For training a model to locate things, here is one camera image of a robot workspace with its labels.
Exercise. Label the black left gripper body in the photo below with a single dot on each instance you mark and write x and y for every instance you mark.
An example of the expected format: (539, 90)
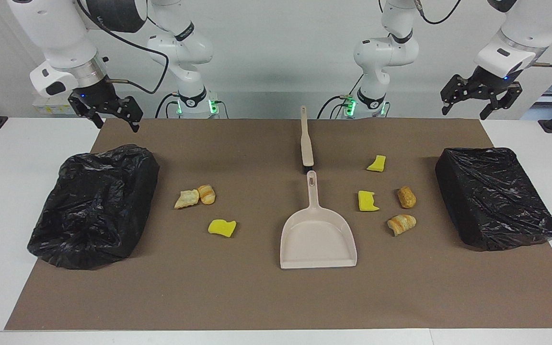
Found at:
(487, 82)

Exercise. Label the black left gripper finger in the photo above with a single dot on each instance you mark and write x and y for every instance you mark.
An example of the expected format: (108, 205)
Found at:
(455, 88)
(507, 95)

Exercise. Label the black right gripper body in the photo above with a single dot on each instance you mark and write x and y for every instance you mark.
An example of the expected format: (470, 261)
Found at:
(98, 92)

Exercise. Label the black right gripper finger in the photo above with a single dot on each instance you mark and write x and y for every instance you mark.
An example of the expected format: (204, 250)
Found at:
(84, 108)
(130, 109)

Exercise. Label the pale bread piece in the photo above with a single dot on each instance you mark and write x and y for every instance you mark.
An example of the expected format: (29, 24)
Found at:
(187, 199)

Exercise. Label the striped golden croissant piece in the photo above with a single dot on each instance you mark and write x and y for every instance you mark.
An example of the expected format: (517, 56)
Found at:
(207, 194)

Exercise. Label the brown bread roll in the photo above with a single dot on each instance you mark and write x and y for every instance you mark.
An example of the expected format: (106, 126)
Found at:
(406, 197)

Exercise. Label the pale croissant chunk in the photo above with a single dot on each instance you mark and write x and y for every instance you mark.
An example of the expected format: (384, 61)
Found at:
(401, 224)

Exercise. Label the yellow green sponge piece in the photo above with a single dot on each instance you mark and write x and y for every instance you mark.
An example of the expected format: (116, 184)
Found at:
(221, 227)

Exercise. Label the beige brush black bristles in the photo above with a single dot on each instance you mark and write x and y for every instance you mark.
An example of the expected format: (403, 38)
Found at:
(306, 143)

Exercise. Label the beige plastic dustpan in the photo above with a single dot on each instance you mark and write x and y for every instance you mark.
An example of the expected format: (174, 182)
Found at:
(316, 239)

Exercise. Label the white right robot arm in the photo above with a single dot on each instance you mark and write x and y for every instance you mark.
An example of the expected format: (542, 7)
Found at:
(55, 28)

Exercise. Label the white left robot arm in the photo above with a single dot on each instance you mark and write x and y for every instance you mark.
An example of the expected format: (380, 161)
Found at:
(386, 52)

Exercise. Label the crumpled black bag bin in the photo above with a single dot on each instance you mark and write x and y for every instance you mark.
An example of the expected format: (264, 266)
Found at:
(89, 211)

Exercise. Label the taut black bag bin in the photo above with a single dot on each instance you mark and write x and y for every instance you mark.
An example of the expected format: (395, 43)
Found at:
(491, 201)

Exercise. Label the brown paper mat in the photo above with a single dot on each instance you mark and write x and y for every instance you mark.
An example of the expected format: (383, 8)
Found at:
(257, 297)

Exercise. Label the white wall socket box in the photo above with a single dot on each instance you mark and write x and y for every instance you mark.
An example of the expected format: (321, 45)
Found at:
(51, 106)

